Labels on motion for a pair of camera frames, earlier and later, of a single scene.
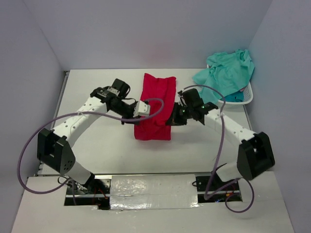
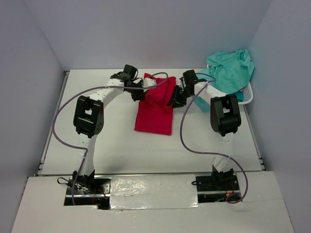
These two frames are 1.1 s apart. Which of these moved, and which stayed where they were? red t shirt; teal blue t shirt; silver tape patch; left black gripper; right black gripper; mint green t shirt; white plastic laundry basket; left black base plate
Moved: red t shirt; right black gripper; left black gripper
Stayed: mint green t shirt; teal blue t shirt; white plastic laundry basket; silver tape patch; left black base plate
